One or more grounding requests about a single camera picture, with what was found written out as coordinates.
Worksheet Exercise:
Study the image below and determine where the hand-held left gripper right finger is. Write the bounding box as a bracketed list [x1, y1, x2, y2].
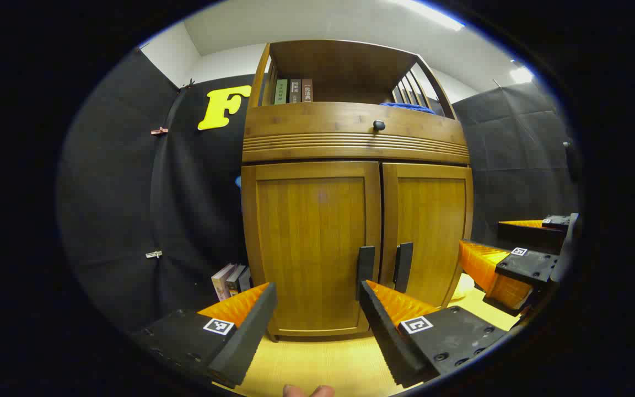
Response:
[357, 280, 511, 388]

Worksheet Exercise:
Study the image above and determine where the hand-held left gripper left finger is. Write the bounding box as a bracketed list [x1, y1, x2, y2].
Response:
[130, 282, 278, 389]

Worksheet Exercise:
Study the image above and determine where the wooden shoe cabinet door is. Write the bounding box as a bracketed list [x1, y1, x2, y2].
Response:
[381, 163, 473, 309]
[241, 162, 383, 337]

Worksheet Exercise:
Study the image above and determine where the wooden double-door shoe cabinet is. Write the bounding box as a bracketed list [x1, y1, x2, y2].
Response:
[240, 39, 475, 340]

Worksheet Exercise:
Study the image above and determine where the black backdrop cloth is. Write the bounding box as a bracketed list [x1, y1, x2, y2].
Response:
[453, 80, 581, 249]
[56, 49, 255, 331]

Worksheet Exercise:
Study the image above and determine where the blue cloth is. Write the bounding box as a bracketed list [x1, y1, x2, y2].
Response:
[379, 101, 437, 115]

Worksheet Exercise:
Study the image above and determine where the wooden drawer with black knob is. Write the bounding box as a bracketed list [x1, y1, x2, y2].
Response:
[242, 102, 470, 165]

